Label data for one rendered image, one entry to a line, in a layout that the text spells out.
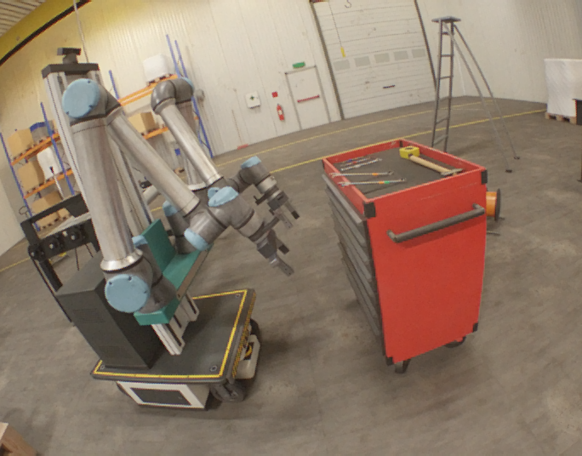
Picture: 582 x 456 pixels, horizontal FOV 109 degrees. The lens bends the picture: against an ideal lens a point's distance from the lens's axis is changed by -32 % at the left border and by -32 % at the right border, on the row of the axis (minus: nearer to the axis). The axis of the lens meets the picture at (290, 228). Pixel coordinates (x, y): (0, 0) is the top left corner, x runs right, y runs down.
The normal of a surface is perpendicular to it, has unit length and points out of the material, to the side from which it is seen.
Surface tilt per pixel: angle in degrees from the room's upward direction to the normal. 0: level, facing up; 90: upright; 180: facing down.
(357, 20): 90
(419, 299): 90
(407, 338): 90
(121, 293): 95
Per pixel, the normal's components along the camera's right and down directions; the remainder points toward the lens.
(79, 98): 0.31, 0.18
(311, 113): 0.09, 0.40
